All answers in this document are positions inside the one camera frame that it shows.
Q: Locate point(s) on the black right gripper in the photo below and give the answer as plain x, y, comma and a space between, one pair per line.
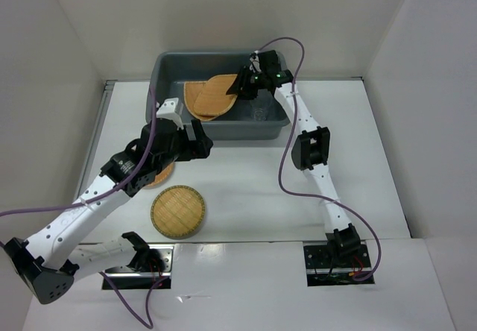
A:
244, 91

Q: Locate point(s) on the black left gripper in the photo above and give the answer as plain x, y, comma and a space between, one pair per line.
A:
199, 148

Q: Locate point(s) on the square woven tray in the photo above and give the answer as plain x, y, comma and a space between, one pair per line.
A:
212, 100

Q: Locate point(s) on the clear plastic cup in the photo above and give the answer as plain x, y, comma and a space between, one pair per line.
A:
260, 109

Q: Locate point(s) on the grey plastic bin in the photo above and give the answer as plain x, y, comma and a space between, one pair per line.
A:
200, 80

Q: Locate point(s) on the triangular woven tray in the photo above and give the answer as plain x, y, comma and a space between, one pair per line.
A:
191, 90

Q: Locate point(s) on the round green-rimmed bamboo tray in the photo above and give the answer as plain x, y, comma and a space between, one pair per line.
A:
178, 211

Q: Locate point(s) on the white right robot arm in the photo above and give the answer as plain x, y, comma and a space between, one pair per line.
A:
309, 145

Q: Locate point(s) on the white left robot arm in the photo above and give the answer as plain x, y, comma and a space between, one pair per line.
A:
51, 260

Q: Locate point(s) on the round tan woven tray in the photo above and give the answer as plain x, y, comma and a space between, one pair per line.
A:
162, 176

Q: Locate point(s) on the aluminium table edge rail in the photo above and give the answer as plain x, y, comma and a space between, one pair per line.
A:
96, 132

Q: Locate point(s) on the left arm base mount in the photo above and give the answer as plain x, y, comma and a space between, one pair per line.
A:
160, 266

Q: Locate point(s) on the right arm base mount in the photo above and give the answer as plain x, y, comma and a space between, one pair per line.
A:
324, 270

